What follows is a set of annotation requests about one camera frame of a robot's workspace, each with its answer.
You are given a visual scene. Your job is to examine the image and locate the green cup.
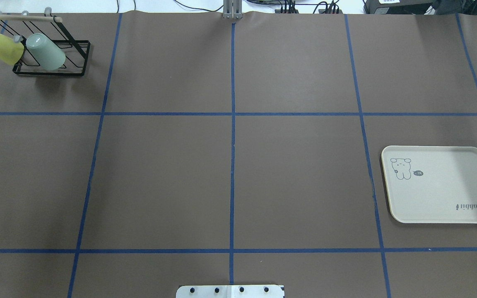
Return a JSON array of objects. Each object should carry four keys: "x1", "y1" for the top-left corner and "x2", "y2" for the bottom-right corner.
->
[{"x1": 25, "y1": 33, "x2": 66, "y2": 70}]

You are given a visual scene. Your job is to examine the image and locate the cream rabbit tray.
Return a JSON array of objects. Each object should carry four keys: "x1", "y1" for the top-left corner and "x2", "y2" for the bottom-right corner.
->
[{"x1": 381, "y1": 145, "x2": 477, "y2": 224}]

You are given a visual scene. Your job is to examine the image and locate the yellow cup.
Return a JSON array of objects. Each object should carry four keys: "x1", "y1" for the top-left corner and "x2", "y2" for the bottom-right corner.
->
[{"x1": 0, "y1": 34, "x2": 25, "y2": 66}]

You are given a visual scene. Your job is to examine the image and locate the black power box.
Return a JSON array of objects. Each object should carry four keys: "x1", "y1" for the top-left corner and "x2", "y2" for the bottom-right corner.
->
[{"x1": 363, "y1": 0, "x2": 434, "y2": 15}]

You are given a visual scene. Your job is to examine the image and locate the aluminium frame post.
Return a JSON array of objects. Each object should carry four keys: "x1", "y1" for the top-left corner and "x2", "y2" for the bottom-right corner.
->
[{"x1": 223, "y1": 0, "x2": 243, "y2": 19}]

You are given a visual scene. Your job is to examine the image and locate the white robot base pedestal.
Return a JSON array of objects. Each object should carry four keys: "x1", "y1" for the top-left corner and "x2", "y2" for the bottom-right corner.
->
[{"x1": 176, "y1": 284, "x2": 285, "y2": 298}]

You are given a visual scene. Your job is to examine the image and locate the black wire cup rack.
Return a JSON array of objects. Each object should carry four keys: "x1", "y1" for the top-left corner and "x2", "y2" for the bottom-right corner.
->
[{"x1": 0, "y1": 7, "x2": 92, "y2": 76}]

